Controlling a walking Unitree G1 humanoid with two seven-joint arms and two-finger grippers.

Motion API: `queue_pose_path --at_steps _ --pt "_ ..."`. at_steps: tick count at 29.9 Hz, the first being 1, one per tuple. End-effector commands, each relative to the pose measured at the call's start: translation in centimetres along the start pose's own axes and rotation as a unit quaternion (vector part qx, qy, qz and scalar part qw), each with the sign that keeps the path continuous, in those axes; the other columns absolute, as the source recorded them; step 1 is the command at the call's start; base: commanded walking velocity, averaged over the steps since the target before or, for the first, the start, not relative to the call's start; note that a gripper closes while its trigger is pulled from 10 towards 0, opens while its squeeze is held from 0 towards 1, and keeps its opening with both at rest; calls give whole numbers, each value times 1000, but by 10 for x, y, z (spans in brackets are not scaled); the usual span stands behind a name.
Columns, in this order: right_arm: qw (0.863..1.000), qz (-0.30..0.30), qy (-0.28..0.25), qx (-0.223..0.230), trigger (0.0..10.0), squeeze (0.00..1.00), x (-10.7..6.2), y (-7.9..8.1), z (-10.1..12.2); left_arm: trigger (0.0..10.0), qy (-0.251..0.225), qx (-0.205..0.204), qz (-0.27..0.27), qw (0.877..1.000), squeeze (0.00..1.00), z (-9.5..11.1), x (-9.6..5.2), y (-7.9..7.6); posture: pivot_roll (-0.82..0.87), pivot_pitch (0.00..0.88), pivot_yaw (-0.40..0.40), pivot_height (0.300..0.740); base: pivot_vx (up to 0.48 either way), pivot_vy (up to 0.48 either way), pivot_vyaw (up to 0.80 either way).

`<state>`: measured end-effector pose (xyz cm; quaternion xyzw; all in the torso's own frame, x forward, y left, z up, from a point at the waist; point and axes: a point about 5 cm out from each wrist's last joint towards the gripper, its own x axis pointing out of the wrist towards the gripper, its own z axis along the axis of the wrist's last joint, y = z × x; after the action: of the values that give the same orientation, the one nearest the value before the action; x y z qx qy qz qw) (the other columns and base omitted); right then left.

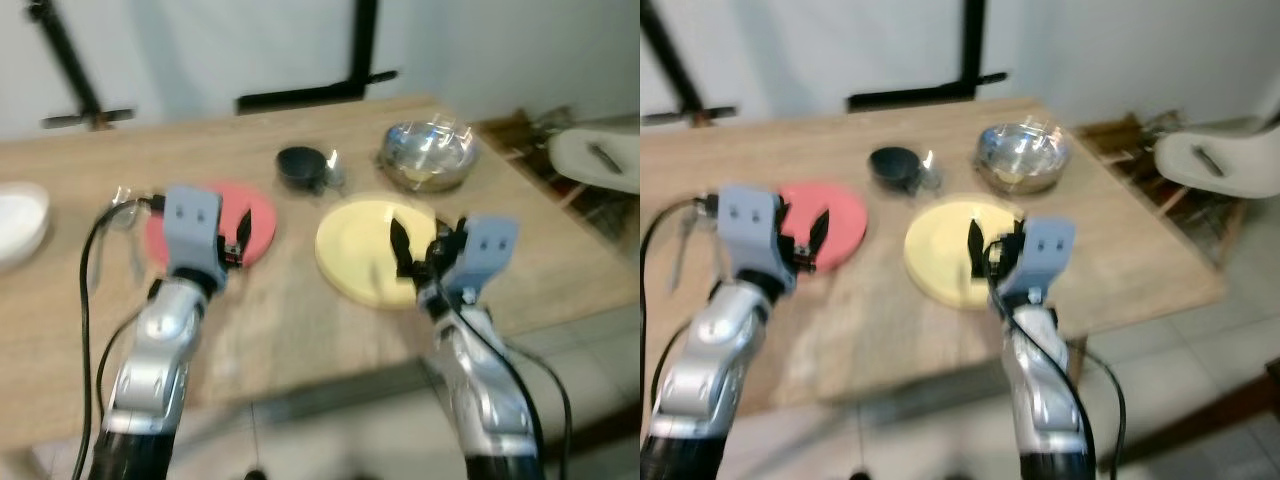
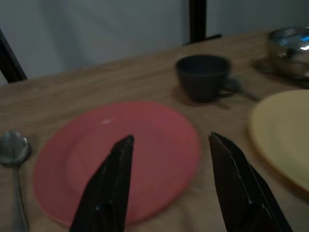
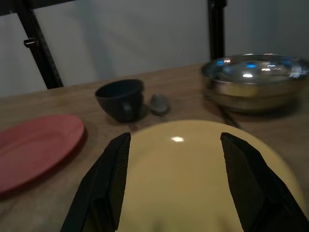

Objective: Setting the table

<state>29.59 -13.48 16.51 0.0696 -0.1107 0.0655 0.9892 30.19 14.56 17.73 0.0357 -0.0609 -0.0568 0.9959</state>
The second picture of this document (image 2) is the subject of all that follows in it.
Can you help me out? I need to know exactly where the shiny metal bowl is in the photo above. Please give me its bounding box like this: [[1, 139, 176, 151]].
[[267, 27, 309, 79]]

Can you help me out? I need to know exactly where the black slanted bar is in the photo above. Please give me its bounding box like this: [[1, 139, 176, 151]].
[[0, 28, 28, 84]]

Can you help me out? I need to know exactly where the yellow round plate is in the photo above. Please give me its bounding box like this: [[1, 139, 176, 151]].
[[246, 89, 309, 196]]

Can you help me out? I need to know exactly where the silver metal spoon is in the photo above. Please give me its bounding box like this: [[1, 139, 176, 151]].
[[0, 130, 32, 232]]

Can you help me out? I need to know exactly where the red round plate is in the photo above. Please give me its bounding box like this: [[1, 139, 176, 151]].
[[32, 101, 202, 228]]

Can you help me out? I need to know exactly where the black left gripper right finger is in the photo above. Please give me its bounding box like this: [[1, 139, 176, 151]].
[[209, 131, 294, 232]]

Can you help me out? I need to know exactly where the dark cup with handle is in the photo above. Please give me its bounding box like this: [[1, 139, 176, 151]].
[[175, 55, 241, 102]]

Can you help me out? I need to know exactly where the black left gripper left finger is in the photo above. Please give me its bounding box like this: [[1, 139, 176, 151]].
[[69, 134, 135, 232]]

